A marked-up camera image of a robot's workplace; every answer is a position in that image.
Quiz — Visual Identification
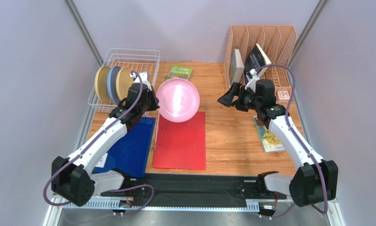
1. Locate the black base mat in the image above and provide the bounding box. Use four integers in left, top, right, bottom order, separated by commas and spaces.
100, 173, 289, 208

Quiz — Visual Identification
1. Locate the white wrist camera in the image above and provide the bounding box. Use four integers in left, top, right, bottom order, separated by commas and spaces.
245, 69, 260, 92
130, 72, 153, 90

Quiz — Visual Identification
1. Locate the dark blue leaning book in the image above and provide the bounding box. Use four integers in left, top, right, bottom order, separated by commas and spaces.
244, 43, 271, 84

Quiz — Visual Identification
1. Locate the blue plate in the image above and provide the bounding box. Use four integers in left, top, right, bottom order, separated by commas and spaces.
107, 66, 121, 104

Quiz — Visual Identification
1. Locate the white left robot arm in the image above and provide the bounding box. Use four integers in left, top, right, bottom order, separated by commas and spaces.
50, 83, 159, 207

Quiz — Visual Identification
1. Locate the pink file organizer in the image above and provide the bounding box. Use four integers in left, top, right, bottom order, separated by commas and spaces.
224, 25, 297, 97

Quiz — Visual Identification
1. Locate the small pink white box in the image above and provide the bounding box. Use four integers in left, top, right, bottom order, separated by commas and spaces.
276, 90, 290, 102

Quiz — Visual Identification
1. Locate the blue folder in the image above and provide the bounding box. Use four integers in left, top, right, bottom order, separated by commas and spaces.
93, 117, 155, 178

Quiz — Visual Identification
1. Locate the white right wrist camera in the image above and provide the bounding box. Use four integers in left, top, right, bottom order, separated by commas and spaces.
245, 69, 260, 92

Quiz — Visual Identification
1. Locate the green treehouse book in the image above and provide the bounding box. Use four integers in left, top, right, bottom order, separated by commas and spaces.
164, 65, 193, 81

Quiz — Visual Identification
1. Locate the white wire dish rack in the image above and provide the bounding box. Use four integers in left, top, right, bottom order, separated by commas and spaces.
88, 48, 161, 113

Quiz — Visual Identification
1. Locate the light blue standing book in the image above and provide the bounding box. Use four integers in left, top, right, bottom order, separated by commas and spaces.
229, 49, 244, 85

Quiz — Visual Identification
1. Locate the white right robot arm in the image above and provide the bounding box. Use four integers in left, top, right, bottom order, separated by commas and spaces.
217, 79, 338, 207

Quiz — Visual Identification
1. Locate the orange plate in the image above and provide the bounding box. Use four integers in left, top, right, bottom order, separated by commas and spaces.
115, 66, 134, 100

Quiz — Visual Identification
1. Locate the yellow plate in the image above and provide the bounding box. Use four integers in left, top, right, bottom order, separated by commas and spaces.
94, 65, 111, 104

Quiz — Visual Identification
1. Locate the red folder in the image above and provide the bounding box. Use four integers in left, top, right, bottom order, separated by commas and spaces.
152, 112, 206, 170

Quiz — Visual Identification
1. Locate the penguin classics garden book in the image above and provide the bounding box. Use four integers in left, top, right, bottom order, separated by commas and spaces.
253, 116, 285, 153

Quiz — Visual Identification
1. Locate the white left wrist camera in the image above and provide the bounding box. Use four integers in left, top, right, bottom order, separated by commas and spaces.
130, 72, 153, 90

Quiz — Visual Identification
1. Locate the pink plate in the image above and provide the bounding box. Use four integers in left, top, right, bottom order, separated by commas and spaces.
156, 78, 200, 122

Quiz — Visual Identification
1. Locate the aluminium rail frame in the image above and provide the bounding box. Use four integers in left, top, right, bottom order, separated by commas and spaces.
46, 101, 338, 214

